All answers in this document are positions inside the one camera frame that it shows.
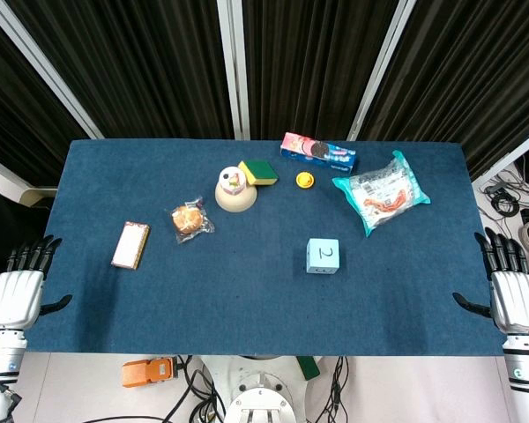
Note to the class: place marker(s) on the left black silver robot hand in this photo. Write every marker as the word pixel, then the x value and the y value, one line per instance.
pixel 15 295

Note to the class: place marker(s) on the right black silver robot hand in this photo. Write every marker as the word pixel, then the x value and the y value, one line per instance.
pixel 516 299

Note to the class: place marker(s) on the light blue number cube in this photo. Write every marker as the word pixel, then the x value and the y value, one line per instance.
pixel 324 255

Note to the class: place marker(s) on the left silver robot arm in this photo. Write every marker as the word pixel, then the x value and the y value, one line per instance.
pixel 2 365

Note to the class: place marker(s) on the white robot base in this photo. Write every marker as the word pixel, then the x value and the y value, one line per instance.
pixel 258 396

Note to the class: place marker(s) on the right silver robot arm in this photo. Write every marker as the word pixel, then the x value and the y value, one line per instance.
pixel 526 374

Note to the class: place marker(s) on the white yellow flat box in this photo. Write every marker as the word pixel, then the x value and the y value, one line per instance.
pixel 130 245

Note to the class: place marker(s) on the orange device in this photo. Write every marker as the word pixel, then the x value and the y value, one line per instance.
pixel 147 372

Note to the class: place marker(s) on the black curtain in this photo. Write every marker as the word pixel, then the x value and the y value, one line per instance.
pixel 136 66
pixel 467 70
pixel 308 66
pixel 17 128

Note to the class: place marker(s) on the teal clear snack bag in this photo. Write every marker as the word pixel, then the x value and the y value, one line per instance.
pixel 381 194

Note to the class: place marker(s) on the wrapped round bread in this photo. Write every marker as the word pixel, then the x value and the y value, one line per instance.
pixel 187 219

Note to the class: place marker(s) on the green block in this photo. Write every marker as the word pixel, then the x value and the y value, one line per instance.
pixel 308 368

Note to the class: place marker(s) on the beige upturned bowl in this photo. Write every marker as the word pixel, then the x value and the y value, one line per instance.
pixel 236 202

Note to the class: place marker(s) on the blue table cloth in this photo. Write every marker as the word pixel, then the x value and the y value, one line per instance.
pixel 255 304

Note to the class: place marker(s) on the yellow rubber duck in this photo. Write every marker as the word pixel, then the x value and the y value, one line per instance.
pixel 304 180

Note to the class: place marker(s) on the blue cookie box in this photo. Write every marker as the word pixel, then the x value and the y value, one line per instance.
pixel 319 154

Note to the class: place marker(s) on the pink white toy cake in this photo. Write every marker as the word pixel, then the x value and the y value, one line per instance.
pixel 232 180

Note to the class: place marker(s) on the yellow green sponge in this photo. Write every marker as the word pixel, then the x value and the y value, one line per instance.
pixel 259 172

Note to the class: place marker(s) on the white frame post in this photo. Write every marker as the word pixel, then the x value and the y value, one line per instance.
pixel 44 70
pixel 511 154
pixel 379 70
pixel 234 70

